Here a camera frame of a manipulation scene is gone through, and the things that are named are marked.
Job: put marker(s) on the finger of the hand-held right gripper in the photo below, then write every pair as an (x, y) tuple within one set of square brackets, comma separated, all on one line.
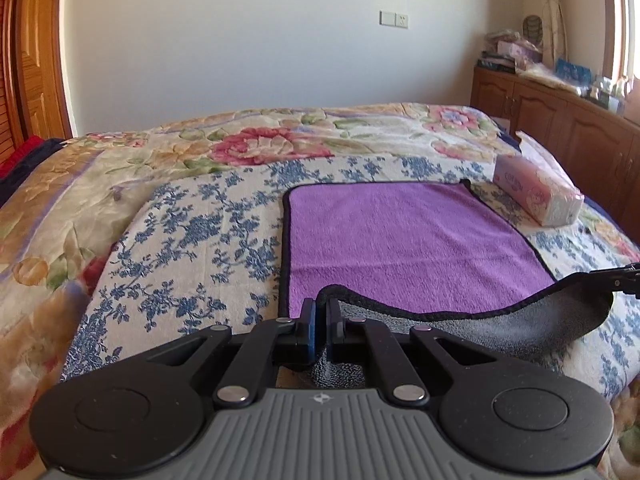
[(620, 276)]

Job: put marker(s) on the dark red and navy cloth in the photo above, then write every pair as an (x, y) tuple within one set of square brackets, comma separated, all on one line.
[(22, 157)]

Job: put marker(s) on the wooden wardrobe door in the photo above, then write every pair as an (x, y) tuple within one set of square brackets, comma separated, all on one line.
[(30, 55)]

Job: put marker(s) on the floral quilt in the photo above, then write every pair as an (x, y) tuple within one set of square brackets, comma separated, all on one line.
[(150, 170)]

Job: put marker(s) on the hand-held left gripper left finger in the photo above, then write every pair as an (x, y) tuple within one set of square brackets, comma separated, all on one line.
[(310, 326)]

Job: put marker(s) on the purple towel with grey back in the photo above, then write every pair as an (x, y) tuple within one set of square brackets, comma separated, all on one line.
[(400, 240)]

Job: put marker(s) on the blue floral bedsheet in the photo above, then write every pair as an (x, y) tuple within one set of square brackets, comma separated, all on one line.
[(210, 240)]

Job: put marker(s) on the white wall socket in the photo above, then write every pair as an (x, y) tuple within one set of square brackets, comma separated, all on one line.
[(394, 19)]

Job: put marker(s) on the pink tissue pack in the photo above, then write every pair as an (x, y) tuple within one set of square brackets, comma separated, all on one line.
[(542, 186)]

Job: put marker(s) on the pile of clutter on cabinet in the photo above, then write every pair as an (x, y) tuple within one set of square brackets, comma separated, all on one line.
[(545, 62)]

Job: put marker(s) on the wooden cabinet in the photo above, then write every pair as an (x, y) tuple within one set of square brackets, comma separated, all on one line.
[(565, 120)]

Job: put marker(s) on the cream curtain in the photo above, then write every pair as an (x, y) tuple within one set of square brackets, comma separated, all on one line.
[(552, 5)]

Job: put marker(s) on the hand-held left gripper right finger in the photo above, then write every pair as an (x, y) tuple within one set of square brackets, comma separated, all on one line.
[(331, 321)]

